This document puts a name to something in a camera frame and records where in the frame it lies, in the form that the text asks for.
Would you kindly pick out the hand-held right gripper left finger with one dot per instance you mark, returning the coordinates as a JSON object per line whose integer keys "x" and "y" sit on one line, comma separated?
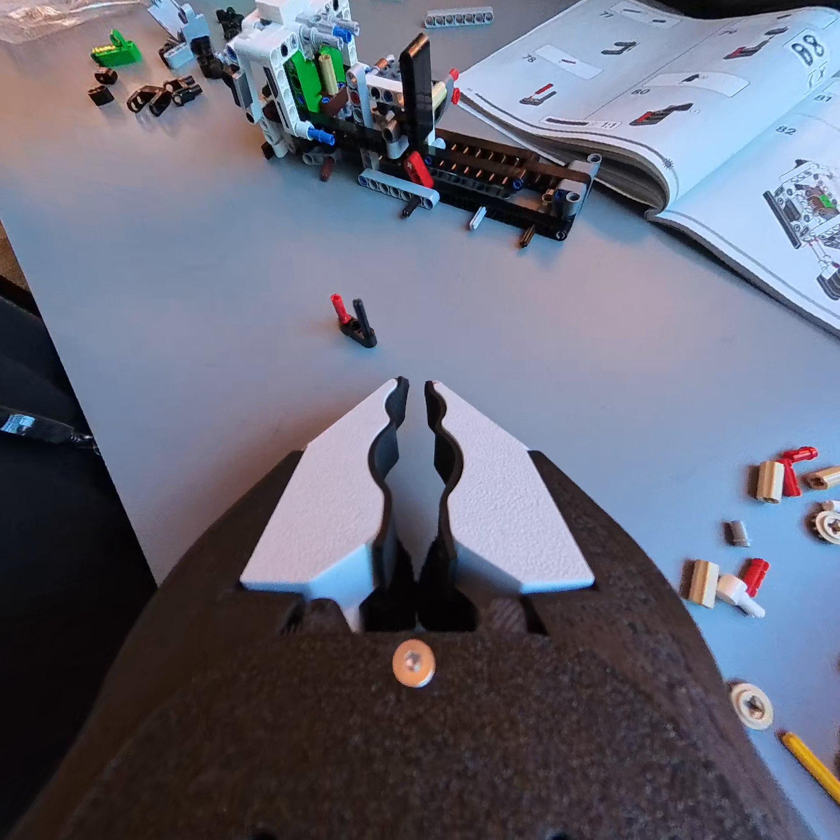
{"x": 321, "y": 518}

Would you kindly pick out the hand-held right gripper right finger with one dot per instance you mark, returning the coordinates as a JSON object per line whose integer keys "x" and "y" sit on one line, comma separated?
{"x": 518, "y": 518}

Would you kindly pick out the small black red lego subassembly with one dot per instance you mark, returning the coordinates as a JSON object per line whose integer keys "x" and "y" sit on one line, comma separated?
{"x": 363, "y": 328}

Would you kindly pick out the scattered small lego pieces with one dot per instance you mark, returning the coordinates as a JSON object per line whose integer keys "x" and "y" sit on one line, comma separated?
{"x": 702, "y": 583}

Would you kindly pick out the yellow lego axle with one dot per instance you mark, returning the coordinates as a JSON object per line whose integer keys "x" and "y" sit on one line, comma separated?
{"x": 810, "y": 764}

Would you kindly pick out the lego truck chassis assembly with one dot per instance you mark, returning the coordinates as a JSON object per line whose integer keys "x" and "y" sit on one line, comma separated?
{"x": 420, "y": 85}

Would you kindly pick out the open lego instruction booklet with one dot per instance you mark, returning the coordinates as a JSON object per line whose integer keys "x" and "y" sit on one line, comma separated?
{"x": 689, "y": 98}

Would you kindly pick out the cluster of black lego connectors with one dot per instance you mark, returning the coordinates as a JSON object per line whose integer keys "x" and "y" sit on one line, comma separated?
{"x": 148, "y": 98}

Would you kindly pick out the grey lego beam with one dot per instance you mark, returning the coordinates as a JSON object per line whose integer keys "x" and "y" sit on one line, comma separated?
{"x": 459, "y": 17}

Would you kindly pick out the green lego piece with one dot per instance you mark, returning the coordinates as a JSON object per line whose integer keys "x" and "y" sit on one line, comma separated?
{"x": 118, "y": 54}

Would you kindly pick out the grey white lego piece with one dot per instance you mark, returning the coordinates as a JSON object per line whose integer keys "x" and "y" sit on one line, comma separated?
{"x": 190, "y": 26}

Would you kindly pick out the clear plastic bag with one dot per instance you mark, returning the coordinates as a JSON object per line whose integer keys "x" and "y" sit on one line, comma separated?
{"x": 39, "y": 16}

